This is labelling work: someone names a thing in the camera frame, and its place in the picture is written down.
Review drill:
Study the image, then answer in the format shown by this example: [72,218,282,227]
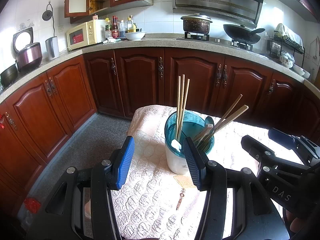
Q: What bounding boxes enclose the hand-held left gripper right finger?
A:
[182,137,292,240]

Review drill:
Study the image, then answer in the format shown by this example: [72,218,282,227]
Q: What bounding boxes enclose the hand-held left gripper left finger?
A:
[26,135,136,240]

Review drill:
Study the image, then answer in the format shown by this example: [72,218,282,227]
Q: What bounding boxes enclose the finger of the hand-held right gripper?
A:
[268,128,320,167]
[241,135,278,168]

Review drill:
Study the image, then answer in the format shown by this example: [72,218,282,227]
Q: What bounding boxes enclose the white floral utensil holder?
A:
[164,110,215,175]

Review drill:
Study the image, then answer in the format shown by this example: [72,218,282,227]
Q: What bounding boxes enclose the metal spoon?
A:
[205,116,215,133]

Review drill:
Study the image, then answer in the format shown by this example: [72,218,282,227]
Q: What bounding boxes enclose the person's right hand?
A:
[282,209,304,235]

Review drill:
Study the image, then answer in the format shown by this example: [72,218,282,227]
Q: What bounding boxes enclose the cream quilted tablecloth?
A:
[110,104,305,240]

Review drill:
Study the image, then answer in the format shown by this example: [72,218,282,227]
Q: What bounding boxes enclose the floral lidded tureen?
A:
[279,51,295,68]

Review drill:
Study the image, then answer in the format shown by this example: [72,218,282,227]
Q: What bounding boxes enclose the wooden base cabinets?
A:
[0,47,320,205]

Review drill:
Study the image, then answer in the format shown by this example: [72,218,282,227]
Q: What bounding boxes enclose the black dish rack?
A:
[269,31,305,60]

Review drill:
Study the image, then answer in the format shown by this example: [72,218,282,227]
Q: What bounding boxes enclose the white cloth cover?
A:
[275,23,304,50]

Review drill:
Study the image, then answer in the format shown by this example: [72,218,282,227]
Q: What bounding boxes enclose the red floor item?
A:
[24,197,42,214]

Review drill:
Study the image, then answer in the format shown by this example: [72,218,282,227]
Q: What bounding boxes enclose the black wok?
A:
[223,24,265,44]

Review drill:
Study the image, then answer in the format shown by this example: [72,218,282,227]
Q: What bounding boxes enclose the large white bowl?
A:
[124,31,147,41]

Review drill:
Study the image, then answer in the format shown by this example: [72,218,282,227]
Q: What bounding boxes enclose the gas stove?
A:
[176,32,253,51]

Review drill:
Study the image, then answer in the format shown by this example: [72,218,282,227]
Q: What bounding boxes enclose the red label sauce bottle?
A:
[112,16,120,39]

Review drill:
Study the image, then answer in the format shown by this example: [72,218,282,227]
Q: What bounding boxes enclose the cream microwave oven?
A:
[66,19,107,50]

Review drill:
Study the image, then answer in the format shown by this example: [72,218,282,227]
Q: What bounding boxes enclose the silver electric kettle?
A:
[45,36,60,61]

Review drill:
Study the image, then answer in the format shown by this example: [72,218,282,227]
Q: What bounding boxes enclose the lidded cooking pot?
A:
[180,13,213,35]

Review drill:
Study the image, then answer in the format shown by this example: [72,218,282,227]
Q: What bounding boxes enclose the purple rice cooker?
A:
[12,27,42,72]

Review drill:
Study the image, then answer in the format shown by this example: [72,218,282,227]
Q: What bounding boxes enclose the dark metal bowl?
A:
[0,64,18,87]

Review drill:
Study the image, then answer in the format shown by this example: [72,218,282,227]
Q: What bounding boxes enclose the black round wall hanging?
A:
[42,2,55,38]

